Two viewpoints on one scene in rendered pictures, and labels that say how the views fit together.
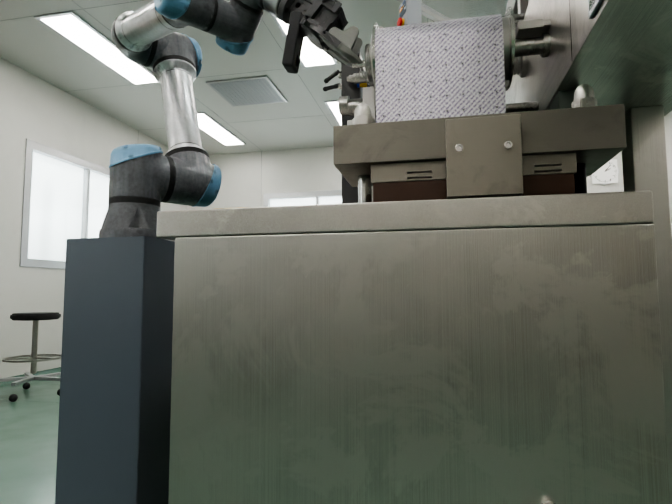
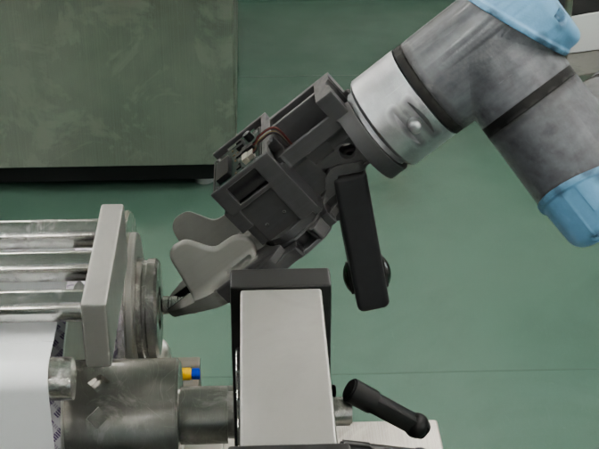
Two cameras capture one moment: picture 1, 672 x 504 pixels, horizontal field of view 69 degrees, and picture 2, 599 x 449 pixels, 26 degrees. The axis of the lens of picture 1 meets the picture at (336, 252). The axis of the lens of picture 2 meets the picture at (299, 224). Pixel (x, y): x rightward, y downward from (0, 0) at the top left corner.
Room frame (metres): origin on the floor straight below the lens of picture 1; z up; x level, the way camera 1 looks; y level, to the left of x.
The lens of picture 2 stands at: (1.80, -0.17, 1.77)
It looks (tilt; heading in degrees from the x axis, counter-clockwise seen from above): 28 degrees down; 166
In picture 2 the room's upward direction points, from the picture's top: straight up
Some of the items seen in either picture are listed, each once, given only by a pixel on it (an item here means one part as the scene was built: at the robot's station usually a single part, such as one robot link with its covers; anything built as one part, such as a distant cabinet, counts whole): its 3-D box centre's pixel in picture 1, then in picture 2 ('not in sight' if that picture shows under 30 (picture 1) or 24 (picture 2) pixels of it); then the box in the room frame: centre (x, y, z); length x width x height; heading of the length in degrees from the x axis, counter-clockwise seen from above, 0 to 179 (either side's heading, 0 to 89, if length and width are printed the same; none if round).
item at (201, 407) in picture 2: (358, 78); (234, 414); (1.23, -0.06, 1.34); 0.06 x 0.03 x 0.03; 78
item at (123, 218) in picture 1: (134, 221); not in sight; (1.15, 0.48, 0.95); 0.15 x 0.15 x 0.10
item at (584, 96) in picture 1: (584, 99); not in sight; (0.68, -0.36, 1.05); 0.04 x 0.04 x 0.04
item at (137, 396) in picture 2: not in sight; (126, 416); (1.21, -0.12, 1.34); 0.06 x 0.06 x 0.06; 78
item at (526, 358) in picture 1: (425, 385); not in sight; (1.87, -0.34, 0.43); 2.52 x 0.64 x 0.86; 168
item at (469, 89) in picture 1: (439, 114); not in sight; (0.88, -0.19, 1.11); 0.23 x 0.01 x 0.18; 78
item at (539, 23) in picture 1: (532, 29); not in sight; (0.90, -0.38, 1.28); 0.06 x 0.05 x 0.02; 78
